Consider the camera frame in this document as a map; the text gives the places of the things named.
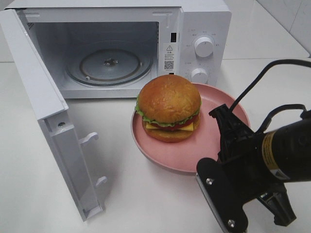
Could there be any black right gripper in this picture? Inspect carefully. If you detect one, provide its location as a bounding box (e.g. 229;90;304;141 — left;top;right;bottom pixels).
208;104;296;225

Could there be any pink round plate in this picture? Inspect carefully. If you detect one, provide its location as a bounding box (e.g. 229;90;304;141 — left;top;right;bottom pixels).
131;83;235;173

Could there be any white microwave door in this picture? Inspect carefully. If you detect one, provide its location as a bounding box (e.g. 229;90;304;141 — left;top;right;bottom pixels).
0;9;107;220

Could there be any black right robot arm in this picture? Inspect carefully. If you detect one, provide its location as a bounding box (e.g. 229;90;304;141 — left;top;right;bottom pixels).
209;104;311;226

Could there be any burger with lettuce and cheese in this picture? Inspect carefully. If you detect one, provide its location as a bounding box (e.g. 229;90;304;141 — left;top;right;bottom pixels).
135;75;202;143

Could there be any lower white timer knob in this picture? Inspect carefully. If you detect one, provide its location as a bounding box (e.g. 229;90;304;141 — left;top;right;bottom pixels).
190;68;209;84

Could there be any upper white power knob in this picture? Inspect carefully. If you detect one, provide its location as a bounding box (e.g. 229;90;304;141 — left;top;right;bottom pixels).
194;36;214;57

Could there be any glass microwave turntable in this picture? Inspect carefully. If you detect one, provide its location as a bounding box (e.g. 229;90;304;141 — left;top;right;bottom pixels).
66;48;153;86

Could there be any white microwave oven body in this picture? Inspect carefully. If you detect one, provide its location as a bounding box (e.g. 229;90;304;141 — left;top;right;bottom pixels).
5;0;231;99

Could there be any black camera cable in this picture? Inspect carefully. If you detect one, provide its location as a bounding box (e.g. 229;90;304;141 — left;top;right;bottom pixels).
229;59;311;133

